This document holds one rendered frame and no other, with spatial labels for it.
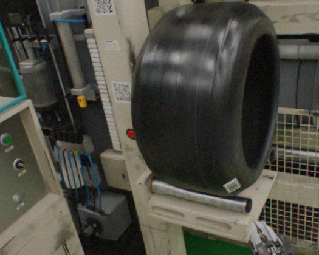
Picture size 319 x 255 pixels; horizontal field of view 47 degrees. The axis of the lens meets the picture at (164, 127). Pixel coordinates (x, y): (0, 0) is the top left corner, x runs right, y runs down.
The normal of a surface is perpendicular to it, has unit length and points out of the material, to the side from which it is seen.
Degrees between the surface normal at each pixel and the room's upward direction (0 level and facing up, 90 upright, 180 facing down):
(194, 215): 90
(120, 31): 90
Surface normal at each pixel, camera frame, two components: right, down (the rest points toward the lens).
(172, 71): -0.46, -0.18
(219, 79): 0.24, -0.03
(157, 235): -0.47, 0.47
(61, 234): 0.87, 0.11
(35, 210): -0.14, -0.87
